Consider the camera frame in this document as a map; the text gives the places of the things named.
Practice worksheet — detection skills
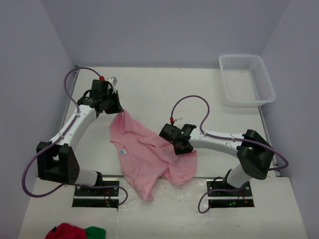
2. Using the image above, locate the pink t shirt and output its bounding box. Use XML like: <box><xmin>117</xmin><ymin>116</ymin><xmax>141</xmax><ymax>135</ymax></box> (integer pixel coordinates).
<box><xmin>109</xmin><ymin>111</ymin><xmax>197</xmax><ymax>201</ymax></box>

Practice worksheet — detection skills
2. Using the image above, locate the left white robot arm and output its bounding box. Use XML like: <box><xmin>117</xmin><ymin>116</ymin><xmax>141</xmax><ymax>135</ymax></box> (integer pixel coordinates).
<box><xmin>36</xmin><ymin>77</ymin><xmax>123</xmax><ymax>196</ymax></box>

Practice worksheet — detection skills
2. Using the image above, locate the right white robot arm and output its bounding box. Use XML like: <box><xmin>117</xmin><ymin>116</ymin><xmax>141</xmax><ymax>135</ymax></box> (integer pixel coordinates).
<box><xmin>159</xmin><ymin>123</ymin><xmax>274</xmax><ymax>196</ymax></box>

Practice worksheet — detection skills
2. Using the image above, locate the white plastic basket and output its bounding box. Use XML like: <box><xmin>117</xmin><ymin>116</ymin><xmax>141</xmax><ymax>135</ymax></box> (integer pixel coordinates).
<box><xmin>219</xmin><ymin>54</ymin><xmax>276</xmax><ymax>107</ymax></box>

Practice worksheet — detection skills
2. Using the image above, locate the green folded t shirt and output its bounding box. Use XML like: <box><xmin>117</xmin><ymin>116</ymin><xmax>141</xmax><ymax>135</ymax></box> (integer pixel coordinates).
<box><xmin>84</xmin><ymin>226</ymin><xmax>107</xmax><ymax>239</ymax></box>

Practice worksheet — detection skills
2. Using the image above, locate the red folded t shirt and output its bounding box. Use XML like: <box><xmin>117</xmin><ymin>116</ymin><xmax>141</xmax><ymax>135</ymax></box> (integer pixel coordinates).
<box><xmin>45</xmin><ymin>223</ymin><xmax>87</xmax><ymax>239</ymax></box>

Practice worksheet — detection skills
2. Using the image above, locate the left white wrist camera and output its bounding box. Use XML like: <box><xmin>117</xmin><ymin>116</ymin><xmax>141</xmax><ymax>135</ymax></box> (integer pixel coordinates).
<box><xmin>99</xmin><ymin>76</ymin><xmax>118</xmax><ymax>88</ymax></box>

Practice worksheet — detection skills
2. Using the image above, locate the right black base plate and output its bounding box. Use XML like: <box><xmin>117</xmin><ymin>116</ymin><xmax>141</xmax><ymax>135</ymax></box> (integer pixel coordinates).
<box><xmin>207</xmin><ymin>182</ymin><xmax>255</xmax><ymax>208</ymax></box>

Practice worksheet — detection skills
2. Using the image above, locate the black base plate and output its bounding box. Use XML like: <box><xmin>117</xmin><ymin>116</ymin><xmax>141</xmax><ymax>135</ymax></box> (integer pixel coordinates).
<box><xmin>207</xmin><ymin>182</ymin><xmax>255</xmax><ymax>208</ymax></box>
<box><xmin>72</xmin><ymin>177</ymin><xmax>120</xmax><ymax>209</ymax></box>

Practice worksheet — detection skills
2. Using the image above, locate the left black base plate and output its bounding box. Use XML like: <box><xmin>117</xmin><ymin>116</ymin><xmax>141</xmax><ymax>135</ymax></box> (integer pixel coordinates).
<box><xmin>72</xmin><ymin>177</ymin><xmax>120</xmax><ymax>209</ymax></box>

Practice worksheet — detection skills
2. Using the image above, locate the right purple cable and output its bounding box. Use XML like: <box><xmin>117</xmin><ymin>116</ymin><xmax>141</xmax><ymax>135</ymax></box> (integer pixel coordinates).
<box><xmin>171</xmin><ymin>96</ymin><xmax>289</xmax><ymax>214</ymax></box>

